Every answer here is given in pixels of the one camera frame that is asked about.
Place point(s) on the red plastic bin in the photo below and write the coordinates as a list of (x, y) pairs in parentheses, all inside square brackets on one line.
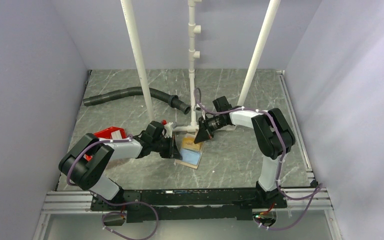
[(105, 134)]

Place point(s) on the yellow credit card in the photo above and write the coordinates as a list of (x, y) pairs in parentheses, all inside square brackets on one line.
[(188, 143)]

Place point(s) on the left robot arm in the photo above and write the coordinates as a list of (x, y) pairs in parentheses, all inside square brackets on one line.
[(85, 163)]

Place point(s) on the aluminium extrusion rail frame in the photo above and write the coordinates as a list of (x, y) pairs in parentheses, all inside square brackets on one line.
[(304, 199)]

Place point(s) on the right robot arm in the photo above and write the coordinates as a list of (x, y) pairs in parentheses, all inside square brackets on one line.
[(273, 134)]

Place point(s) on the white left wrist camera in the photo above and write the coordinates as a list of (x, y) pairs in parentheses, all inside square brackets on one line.
[(169, 129)]

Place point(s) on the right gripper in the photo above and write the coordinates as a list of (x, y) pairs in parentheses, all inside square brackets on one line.
[(202, 135)]

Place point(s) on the white PVC pipe frame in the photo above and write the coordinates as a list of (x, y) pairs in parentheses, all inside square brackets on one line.
[(193, 54)]

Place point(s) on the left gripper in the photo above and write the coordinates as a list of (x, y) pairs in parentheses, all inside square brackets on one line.
[(172, 151)]

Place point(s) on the white cards stack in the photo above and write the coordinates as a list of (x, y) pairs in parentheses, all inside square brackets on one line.
[(117, 135)]

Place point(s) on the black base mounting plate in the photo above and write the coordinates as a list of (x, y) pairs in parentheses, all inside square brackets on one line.
[(190, 204)]

